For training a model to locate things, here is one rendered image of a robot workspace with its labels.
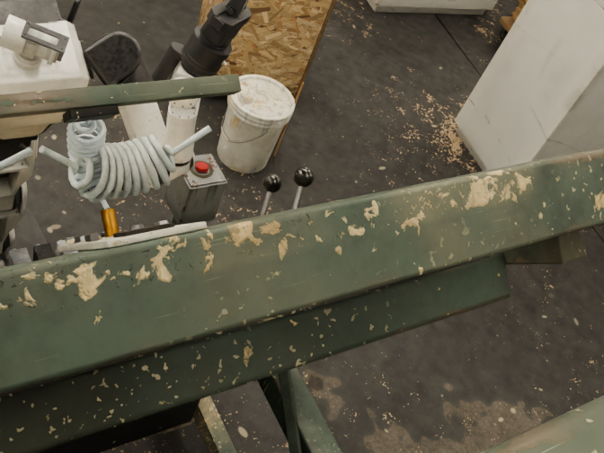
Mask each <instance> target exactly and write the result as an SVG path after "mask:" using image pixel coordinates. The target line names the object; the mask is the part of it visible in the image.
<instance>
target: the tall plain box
mask: <svg viewBox="0 0 604 453"><path fill-rule="evenodd" d="M455 122H456V123H457V125H458V128H457V131H456V132H457V134H458V135H459V137H460V138H461V140H462V141H463V143H464V144H465V146H466V148H467V149H468V150H469V152H470V153H471V155H472V156H473V158H474V159H475V160H476V162H477V163H478V165H479V166H480V168H481V169H482V171H487V170H492V169H496V168H501V167H505V166H510V165H515V164H523V163H527V162H532V161H537V160H541V159H546V158H550V157H555V156H560V155H568V154H572V153H579V152H584V151H590V150H596V149H602V148H604V0H528V1H527V3H526V4H525V6H524V8H523V9H522V11H521V12H520V15H519V16H518V18H517V20H516V21H515V23H514V24H513V25H512V27H511V29H510V31H509V32H508V34H507V36H506V37H505V39H504V40H503V42H502V44H501V46H500V47H499V48H498V50H497V51H496V53H495V55H494V56H493V59H492V60H491V62H490V64H489V65H488V67H487V68H486V69H485V71H484V73H483V75H482V76H481V78H480V79H479V81H478V83H477V84H476V86H475V88H474V90H473V92H472V93H471V94H470V95H469V97H468V99H467V100H466V103H465V104H464V106H463V107H462V109H461V111H460V112H459V114H458V115H457V117H456V119H455Z"/></svg>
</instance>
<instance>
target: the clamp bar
mask: <svg viewBox="0 0 604 453"><path fill-rule="evenodd" d="M117 114H119V108H118V105H117V104H113V105H104V106H95V107H86V108H77V109H70V110H69V111H67V112H65V113H64V114H63V121H64V123H68V126H67V149H68V156H69V157H70V158H69V159H70V160H72V161H73V159H74V160H75V159H77V156H78V157H90V158H91V159H92V160H93V166H94V174H93V178H92V181H91V182H90V183H89V184H88V186H87V187H86V188H84V189H82V190H80V191H79V193H80V196H82V197H83V193H84V192H86V191H87V190H88V189H90V188H91V187H93V186H94V185H95V186H96V187H97V185H98V183H99V181H100V180H101V174H102V158H101V156H100V154H99V152H98V150H99V149H100V148H101V147H104V146H105V139H106V138H105V137H106V131H107V129H106V127H105V124H104V122H103V121H102V120H105V119H110V118H112V117H114V116H115V115H117ZM86 127H88V128H86ZM80 133H82V134H81V135H77V134H80ZM87 134H92V135H87ZM78 162H80V163H79V164H78V165H79V168H78V170H77V172H74V173H77V174H76V175H75V178H76V179H77V180H79V179H83V178H85V175H86V169H87V166H86V163H85V162H83V161H82V160H78ZM83 180H84V179H83ZM83 180H81V181H79V182H82V181H83ZM96 187H94V188H93V189H91V190H90V191H93V190H94V189H95V188H96ZM108 198H109V195H108V196H107V197H106V198H105V200H103V199H96V198H94V199H89V201H91V202H101V203H102V205H103V207H104V209H103V210H101V215H102V223H103V228H104V233H105V237H102V234H100V233H96V234H91V235H86V236H85V237H84V240H85V241H81V239H80V236H79V235H78V236H73V237H68V238H66V239H65V241H66V244H62V245H59V246H58V252H60V253H62V252H73V251H80V252H82V251H87V250H97V249H106V248H112V247H117V246H122V245H126V244H134V243H139V242H144V241H148V240H153V239H157V238H162V237H167V236H171V235H179V234H184V233H189V232H193V231H198V230H202V229H206V228H207V224H206V222H204V221H202V222H195V223H189V224H182V225H176V226H174V227H169V228H165V229H160V230H156V231H151V232H145V233H141V234H136V235H128V236H123V237H114V238H113V234H115V233H119V232H120V231H119V226H118V221H117V217H116V212H115V208H113V209H110V207H109V205H108V203H107V201H106V200H107V199H108ZM162 224H169V220H163V221H158V222H155V223H154V226H157V225H162ZM143 227H144V225H143V224H139V225H134V226H129V230H134V229H139V228H143ZM80 241H81V242H80Z"/></svg>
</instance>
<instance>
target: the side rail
mask: <svg viewBox="0 0 604 453"><path fill-rule="evenodd" d="M502 253H503V255H504V259H505V264H564V263H567V262H572V261H575V260H578V259H581V258H583V257H586V255H587V251H586V246H585V245H583V244H582V234H581V230H579V231H575V232H572V233H569V234H566V235H560V236H557V237H554V238H550V239H547V240H544V241H540V242H537V243H534V244H528V245H525V246H521V247H519V248H515V249H511V250H509V251H505V252H502Z"/></svg>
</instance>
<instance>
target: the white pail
mask: <svg viewBox="0 0 604 453"><path fill-rule="evenodd" d="M239 80H240V85H241V92H239V93H236V94H231V95H228V96H227V103H228V106H227V110H226V113H225V115H226V117H225V115H224V117H225V120H224V124H223V127H222V124H221V130H222V131H221V135H220V139H219V141H218V157H219V159H220V160H221V162H222V163H223V164H224V165H226V166H227V167H228V168H230V169H232V170H234V171H236V172H239V173H257V172H260V171H261V170H262V169H263V168H264V167H265V165H266V164H267V162H268V160H269V158H270V156H271V152H272V150H273V148H274V147H275V145H276V143H277V140H278V138H279V136H280V133H281V131H282V129H283V127H284V126H285V127H284V129H283V131H282V134H281V137H280V141H279V143H278V145H277V147H276V150H275V152H274V155H273V156H275V155H276V153H277V151H278V148H279V146H280V142H281V140H282V138H283V135H284V133H285V130H286V128H287V126H288V123H289V120H290V118H291V116H292V114H293V112H294V110H295V105H296V103H297V100H298V97H299V95H300V92H301V90H302V87H303V85H304V83H303V82H302V84H301V86H300V88H299V91H298V95H297V97H296V100H294V98H293V96H292V94H291V92H290V91H289V90H288V89H287V88H286V87H285V86H284V85H283V84H281V83H279V82H278V81H276V80H274V79H272V78H269V77H267V76H264V75H242V76H239Z"/></svg>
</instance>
